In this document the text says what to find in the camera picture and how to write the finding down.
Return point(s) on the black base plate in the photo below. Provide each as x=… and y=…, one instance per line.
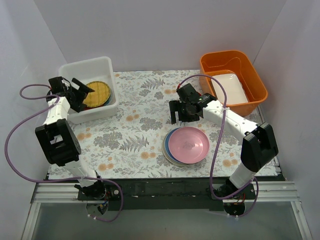
x=160, y=193

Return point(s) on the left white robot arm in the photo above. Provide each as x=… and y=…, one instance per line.
x=57, y=140

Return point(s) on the orange plastic bin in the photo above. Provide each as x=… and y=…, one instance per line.
x=234, y=71

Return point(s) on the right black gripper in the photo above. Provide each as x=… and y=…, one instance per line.
x=180, y=110

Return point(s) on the white rectangular plate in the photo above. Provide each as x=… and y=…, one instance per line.
x=233, y=88

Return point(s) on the floral table mat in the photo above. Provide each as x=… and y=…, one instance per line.
x=129, y=144

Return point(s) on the pink round plate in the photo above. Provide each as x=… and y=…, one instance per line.
x=188, y=145

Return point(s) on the red gold rimmed plate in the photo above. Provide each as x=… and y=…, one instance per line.
x=88, y=108

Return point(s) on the yellow woven round plate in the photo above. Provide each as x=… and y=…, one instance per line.
x=100, y=95

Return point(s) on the white translucent plastic bin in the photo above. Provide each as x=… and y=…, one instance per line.
x=90, y=70

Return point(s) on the aluminium rail frame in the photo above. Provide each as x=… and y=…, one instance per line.
x=275, y=192

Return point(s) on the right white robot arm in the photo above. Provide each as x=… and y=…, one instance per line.
x=258, y=142

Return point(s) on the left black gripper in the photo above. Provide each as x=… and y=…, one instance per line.
x=78, y=95

